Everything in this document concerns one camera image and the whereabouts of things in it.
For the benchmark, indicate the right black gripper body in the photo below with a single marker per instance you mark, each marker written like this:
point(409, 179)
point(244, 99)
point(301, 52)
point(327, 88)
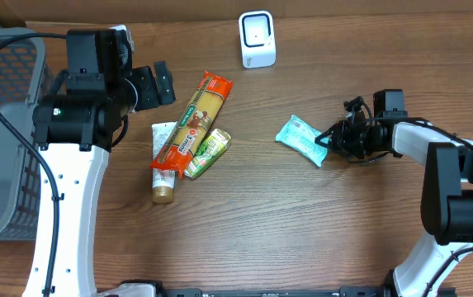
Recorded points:
point(361, 143)

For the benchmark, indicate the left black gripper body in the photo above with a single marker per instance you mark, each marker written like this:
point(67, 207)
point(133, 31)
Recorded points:
point(146, 90)

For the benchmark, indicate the mint green wipes packet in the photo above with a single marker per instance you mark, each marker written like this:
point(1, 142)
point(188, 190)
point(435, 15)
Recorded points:
point(301, 137)

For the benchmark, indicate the red spaghetti packet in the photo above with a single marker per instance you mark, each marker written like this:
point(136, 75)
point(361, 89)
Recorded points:
point(193, 124)

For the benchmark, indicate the green yellow snack packet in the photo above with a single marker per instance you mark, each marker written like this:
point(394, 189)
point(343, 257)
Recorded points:
point(210, 149)

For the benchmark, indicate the white Pantene conditioner tube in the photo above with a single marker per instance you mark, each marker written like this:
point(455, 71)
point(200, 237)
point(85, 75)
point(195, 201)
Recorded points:
point(163, 180)

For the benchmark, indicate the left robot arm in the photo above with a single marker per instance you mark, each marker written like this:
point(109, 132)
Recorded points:
point(77, 124)

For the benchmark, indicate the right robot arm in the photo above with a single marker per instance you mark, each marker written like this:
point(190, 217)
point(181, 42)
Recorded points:
point(446, 206)

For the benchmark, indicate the white barcode scanner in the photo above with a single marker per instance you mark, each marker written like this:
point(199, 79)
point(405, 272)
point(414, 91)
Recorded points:
point(257, 39)

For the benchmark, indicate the grey plastic shopping basket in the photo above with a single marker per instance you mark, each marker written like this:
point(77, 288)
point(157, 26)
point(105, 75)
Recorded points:
point(24, 80)

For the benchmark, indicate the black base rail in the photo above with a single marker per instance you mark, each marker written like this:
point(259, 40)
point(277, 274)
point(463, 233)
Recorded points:
point(150, 288)

